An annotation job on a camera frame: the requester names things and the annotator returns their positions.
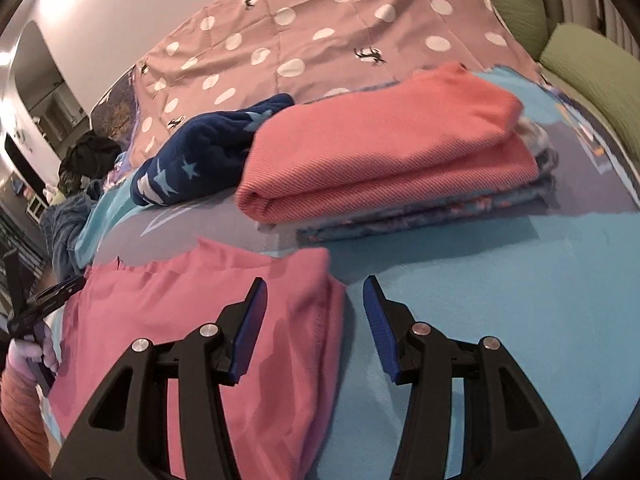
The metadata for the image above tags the pink polka dot sheet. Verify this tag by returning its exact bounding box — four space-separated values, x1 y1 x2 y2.
127 0 526 161

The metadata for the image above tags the blue floral folded garment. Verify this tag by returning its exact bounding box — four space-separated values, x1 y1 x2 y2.
297 175 558 245

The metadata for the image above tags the green pillow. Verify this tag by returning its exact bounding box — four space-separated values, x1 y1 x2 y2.
467 0 548 61
540 22 640 156

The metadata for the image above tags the person's left hand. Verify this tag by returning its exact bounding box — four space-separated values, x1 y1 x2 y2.
9 324 60 387

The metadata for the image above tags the blue-grey blanket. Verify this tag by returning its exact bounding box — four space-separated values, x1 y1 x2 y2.
40 192 103 281

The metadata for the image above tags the navy star blanket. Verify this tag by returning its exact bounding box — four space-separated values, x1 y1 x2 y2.
130 92 296 207

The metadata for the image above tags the pink shirt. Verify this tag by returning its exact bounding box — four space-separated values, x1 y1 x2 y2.
47 237 348 480

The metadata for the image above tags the salmon folded garment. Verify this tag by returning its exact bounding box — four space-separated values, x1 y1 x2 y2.
235 62 541 226

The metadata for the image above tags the dark clothes pile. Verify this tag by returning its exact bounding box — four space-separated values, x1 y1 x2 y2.
59 130 123 196

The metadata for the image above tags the blue patterned bed sheet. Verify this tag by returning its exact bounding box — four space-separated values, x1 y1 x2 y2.
45 67 640 480

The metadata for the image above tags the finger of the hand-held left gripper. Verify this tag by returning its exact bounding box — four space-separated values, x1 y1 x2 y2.
22 276 87 322
2 250 26 326

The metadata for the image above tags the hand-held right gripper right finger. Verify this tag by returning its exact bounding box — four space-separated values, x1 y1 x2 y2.
362 275 583 480

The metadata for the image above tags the person's left forearm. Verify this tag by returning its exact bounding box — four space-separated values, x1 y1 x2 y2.
0 369 52 475

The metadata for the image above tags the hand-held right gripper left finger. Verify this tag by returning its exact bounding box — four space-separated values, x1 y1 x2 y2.
50 277 268 480

